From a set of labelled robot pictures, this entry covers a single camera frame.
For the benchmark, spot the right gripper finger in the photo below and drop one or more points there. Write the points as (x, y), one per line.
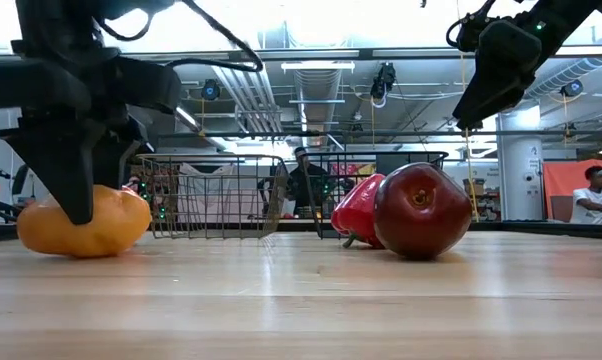
(501, 60)

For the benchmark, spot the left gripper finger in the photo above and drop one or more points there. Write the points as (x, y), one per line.
(118, 155)
(66, 160)

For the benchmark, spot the plain orange bell pepper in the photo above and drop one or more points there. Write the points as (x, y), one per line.
(111, 225)

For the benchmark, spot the dark red apple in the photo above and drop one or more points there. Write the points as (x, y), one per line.
(421, 220)

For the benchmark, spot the red bell pepper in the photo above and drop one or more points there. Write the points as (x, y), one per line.
(356, 210)

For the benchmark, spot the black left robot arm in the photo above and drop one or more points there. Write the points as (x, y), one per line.
(56, 20)

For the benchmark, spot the black monitor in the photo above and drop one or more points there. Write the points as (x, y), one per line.
(21, 177)

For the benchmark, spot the black round ceiling device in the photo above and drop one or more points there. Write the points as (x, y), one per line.
(211, 90)
(572, 88)

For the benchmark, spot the white column with signs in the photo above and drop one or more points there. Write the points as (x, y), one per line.
(521, 150)

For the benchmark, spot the black horizontal pipe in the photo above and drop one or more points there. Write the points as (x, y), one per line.
(406, 133)

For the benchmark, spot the orange fabric partition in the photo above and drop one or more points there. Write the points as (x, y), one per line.
(561, 180)

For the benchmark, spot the person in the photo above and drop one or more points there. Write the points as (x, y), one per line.
(593, 200)
(301, 185)

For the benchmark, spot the white ceiling light fixture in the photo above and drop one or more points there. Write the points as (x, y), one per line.
(317, 65)

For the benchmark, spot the ribbed silver air duct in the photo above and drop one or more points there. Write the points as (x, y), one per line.
(566, 75)

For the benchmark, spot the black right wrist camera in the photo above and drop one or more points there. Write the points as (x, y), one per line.
(468, 32)

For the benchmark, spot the black overhead frame beam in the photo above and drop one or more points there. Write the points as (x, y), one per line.
(366, 53)

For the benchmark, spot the silver round ceiling duct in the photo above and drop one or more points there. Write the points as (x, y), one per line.
(317, 85)

